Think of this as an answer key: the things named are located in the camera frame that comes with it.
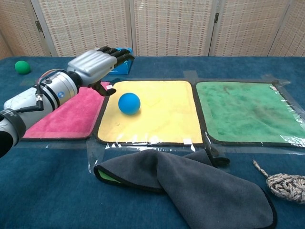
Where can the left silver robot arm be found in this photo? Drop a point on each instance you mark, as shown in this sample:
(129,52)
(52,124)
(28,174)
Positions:
(54,91)

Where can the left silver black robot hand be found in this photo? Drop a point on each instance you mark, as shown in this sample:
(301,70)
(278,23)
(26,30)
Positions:
(95,64)

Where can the yellow cloth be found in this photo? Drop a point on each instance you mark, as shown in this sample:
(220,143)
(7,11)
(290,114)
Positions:
(162,119)

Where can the green cloth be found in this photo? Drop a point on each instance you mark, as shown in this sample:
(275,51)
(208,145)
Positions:
(250,114)

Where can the dark grey towel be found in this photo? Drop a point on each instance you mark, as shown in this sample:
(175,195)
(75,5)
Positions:
(202,190)

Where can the green ball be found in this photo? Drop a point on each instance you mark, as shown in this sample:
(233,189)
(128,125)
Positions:
(23,67)

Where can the blue carpet table cover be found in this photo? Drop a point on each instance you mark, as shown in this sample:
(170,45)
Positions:
(47,190)

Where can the blue ball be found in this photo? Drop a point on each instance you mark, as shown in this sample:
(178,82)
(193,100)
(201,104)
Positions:
(129,103)

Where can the woven folding screen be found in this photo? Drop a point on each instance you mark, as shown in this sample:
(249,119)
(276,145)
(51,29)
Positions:
(171,26)

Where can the clear plastic sheet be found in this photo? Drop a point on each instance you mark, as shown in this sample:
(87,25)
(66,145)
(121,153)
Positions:
(95,152)

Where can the pink cloth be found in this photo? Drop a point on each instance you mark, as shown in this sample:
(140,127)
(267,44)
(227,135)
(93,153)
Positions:
(71,119)

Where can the blue cookie box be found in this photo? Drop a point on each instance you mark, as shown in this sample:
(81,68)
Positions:
(122,69)

